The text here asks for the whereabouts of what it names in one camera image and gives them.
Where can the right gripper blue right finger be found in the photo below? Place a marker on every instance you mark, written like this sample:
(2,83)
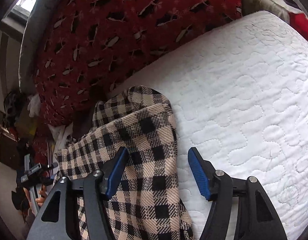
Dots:
(243,200)

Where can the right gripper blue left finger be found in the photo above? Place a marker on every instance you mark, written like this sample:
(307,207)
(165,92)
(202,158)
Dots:
(58,217)

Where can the beige black checkered cloth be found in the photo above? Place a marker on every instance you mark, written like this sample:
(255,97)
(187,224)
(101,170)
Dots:
(147,204)

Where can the white plastic bag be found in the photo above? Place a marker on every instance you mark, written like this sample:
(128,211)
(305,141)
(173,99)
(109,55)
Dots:
(34,105)

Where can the white quilted mattress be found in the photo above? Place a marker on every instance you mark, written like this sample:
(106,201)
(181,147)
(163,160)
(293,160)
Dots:
(240,96)

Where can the red penguin print blanket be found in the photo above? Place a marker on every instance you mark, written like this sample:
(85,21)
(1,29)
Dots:
(92,46)

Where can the red pillow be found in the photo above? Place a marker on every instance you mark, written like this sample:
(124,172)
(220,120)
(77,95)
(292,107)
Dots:
(300,23)

